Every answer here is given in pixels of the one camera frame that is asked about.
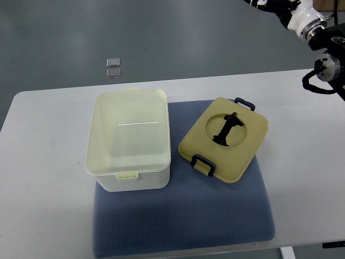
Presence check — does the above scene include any white storage box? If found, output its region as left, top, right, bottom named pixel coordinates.
left=85, top=89, right=171, bottom=192

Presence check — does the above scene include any upper floor socket plate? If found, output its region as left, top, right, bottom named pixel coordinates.
left=106, top=58, right=121, bottom=67

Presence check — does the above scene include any black clamp at table edge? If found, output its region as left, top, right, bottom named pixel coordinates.
left=322, top=241, right=345, bottom=249

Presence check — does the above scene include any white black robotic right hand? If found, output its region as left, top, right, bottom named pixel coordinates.
left=246, top=0, right=327, bottom=42

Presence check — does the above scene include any wooden furniture corner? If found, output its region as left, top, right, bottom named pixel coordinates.
left=313, top=0, right=345, bottom=11

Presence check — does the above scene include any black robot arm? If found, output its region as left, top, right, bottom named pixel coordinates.
left=302, top=22, right=344, bottom=99

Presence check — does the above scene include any white table leg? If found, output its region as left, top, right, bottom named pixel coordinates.
left=280, top=247, right=296, bottom=259

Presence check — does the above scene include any yellow box lid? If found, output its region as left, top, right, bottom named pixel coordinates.
left=178, top=97, right=268, bottom=183

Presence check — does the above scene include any blue grey cushion mat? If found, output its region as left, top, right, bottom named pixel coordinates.
left=93, top=100, right=275, bottom=258

